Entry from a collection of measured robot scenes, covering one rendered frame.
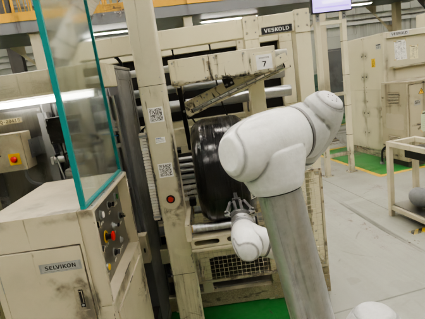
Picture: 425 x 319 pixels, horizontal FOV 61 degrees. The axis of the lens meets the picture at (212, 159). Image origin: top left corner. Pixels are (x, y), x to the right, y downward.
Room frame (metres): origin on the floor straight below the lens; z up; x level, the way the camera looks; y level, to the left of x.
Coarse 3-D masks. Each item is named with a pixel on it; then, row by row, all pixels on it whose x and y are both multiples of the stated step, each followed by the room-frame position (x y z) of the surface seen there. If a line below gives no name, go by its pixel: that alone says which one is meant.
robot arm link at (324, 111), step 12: (312, 96) 0.83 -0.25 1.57; (324, 96) 0.82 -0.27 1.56; (336, 96) 0.84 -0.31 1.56; (300, 108) 0.82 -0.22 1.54; (312, 108) 0.81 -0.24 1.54; (324, 108) 0.80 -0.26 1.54; (336, 108) 0.81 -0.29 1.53; (312, 120) 0.80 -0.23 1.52; (324, 120) 0.80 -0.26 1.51; (336, 120) 0.81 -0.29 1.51; (312, 132) 0.78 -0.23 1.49; (324, 132) 0.80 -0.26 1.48; (336, 132) 0.84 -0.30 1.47; (324, 144) 0.83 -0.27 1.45; (312, 156) 0.85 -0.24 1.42
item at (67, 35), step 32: (32, 0) 1.18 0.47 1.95; (64, 0) 1.44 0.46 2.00; (64, 32) 1.37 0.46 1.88; (64, 64) 1.30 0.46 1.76; (96, 64) 1.70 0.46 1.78; (64, 96) 1.23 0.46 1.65; (96, 96) 1.60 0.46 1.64; (64, 128) 1.18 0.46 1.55; (96, 128) 1.50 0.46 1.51; (96, 160) 1.42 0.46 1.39; (96, 192) 1.34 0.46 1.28
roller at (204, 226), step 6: (252, 216) 1.77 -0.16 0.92; (210, 222) 1.77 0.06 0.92; (216, 222) 1.76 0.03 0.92; (222, 222) 1.76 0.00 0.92; (228, 222) 1.75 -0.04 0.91; (192, 228) 1.77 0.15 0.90; (198, 228) 1.75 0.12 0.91; (204, 228) 1.75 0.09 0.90; (210, 228) 1.75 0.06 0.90; (216, 228) 1.75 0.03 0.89; (222, 228) 1.76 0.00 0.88
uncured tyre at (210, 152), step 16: (192, 128) 1.85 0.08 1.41; (208, 128) 1.77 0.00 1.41; (224, 128) 1.76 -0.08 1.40; (192, 144) 1.75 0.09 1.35; (208, 144) 1.69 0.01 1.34; (192, 160) 1.74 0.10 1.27; (208, 160) 1.65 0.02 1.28; (208, 176) 1.64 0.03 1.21; (224, 176) 1.63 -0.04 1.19; (208, 192) 1.64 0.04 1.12; (224, 192) 1.64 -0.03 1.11; (240, 192) 1.64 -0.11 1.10; (208, 208) 1.67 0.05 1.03; (224, 208) 1.67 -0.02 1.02
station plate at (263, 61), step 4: (256, 56) 2.09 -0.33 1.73; (260, 56) 2.09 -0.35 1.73; (264, 56) 2.09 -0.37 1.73; (268, 56) 2.09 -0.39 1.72; (256, 60) 2.09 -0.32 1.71; (260, 60) 2.09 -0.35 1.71; (264, 60) 2.09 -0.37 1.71; (268, 60) 2.09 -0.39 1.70; (256, 64) 2.09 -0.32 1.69; (260, 64) 2.09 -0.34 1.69; (264, 64) 2.09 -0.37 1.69; (268, 64) 2.09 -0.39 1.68; (272, 64) 2.09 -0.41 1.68; (260, 68) 2.09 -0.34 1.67; (264, 68) 2.09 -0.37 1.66
